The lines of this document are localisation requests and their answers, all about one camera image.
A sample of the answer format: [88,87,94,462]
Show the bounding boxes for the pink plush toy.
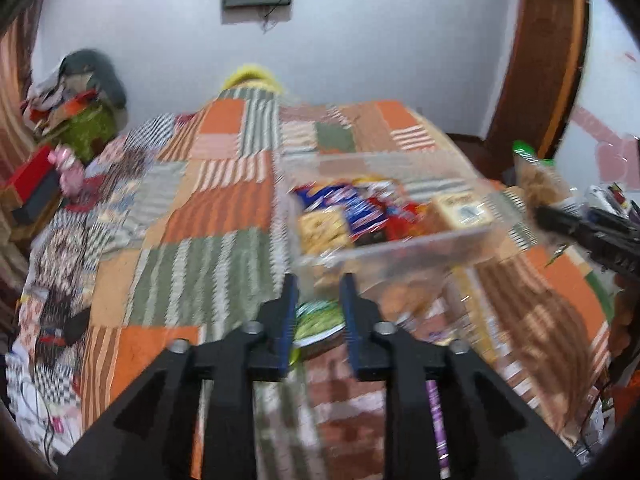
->
[48,144,85,198]

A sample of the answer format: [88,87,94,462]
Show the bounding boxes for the clear biscuit pack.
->
[512,141,579,214]

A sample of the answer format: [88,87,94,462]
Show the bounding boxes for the clear bag orange pastries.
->
[362,274,448,323]

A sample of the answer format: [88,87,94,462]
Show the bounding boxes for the yellow curved tube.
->
[221,64,284,94]

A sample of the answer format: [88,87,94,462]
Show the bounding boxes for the green peas packet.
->
[294,300,345,348]

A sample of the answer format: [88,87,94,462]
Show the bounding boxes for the patchwork bed quilt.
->
[9,88,608,479]

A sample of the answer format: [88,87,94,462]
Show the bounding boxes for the rice cracker snack pack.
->
[297,207,352,256]

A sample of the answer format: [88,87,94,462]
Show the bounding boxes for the beige barcode cracker pack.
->
[431,192,495,231]

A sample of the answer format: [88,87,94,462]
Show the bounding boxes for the red gift box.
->
[3,144,53,207]

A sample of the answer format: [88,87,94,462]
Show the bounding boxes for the wooden wardrobe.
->
[484,0,589,177]

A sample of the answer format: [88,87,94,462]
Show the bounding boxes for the purple wafer pack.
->
[426,380,450,479]

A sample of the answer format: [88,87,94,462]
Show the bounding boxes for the blue red snack bag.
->
[290,178,428,246]

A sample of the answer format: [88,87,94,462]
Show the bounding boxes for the clear plastic storage bin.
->
[278,151,525,301]

